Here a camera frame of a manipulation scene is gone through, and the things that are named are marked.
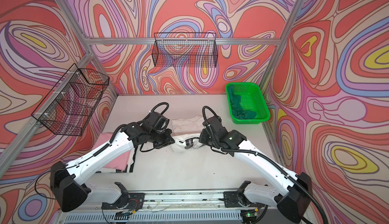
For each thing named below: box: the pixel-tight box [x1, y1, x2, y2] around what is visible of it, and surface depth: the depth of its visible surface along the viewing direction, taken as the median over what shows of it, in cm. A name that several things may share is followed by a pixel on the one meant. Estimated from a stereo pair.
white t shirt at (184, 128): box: [171, 114, 205, 153], surface depth 101 cm
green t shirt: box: [227, 84, 257, 120], surface depth 102 cm
